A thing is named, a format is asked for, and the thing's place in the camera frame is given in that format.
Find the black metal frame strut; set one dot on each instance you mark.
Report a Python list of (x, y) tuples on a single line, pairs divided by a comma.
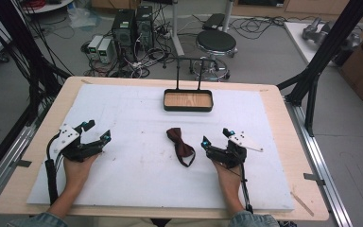
[(19, 41), (327, 53)]

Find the clear plastic bag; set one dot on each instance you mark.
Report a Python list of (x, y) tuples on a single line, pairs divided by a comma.
[(82, 17)]

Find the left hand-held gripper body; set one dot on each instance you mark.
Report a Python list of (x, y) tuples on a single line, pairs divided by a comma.
[(71, 150)]

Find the black computer tower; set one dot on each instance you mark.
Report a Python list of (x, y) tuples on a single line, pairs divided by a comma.
[(123, 31), (145, 26)]

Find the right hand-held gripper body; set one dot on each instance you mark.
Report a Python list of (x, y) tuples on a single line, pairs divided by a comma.
[(230, 154)]

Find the grey tape strip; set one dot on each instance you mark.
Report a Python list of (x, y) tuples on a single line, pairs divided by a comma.
[(314, 178), (22, 163)]

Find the black round stool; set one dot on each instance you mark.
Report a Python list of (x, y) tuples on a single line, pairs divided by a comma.
[(216, 42)]

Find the thin wooden stick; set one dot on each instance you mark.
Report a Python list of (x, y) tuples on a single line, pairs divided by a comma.
[(302, 204)]

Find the person's right hand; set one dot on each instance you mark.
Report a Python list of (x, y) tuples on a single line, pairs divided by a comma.
[(228, 176)]

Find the white foam mat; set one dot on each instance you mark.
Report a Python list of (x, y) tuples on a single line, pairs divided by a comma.
[(145, 176)]

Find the white power supply unit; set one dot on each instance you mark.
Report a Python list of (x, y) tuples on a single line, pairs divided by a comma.
[(94, 45), (105, 50)]

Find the person's left hand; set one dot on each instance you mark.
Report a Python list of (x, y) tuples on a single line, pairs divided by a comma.
[(75, 170)]

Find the dark red bow tie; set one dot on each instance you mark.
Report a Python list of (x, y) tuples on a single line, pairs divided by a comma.
[(180, 146)]

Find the computer tower units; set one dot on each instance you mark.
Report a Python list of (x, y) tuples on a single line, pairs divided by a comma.
[(141, 61)]

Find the grey robot part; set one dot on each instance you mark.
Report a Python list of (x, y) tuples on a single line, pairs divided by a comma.
[(316, 30)]

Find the white desk leg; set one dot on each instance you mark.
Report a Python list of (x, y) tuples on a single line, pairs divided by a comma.
[(176, 28), (227, 14)]

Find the black stand with wooden tray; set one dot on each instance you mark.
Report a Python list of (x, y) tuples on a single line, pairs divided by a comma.
[(188, 101)]

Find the aluminium rail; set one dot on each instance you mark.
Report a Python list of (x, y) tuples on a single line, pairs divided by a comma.
[(3, 157), (321, 164)]

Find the round white table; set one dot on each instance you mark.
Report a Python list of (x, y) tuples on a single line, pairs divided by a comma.
[(48, 5)]

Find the black flat box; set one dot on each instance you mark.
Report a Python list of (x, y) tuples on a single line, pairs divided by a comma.
[(214, 21)]

